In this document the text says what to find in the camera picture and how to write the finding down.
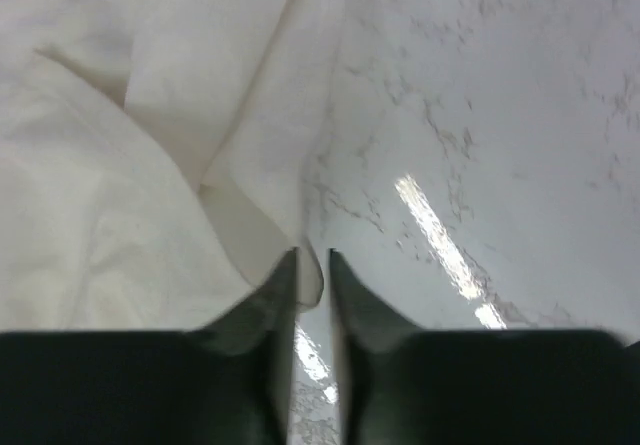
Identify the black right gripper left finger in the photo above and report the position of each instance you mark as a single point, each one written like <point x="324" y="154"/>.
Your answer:
<point x="228" y="382"/>

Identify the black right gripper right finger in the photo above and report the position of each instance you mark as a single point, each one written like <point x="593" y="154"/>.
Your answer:
<point x="400" y="383"/>

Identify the white t shirt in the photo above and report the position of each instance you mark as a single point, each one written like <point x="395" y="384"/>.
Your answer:
<point x="152" y="154"/>

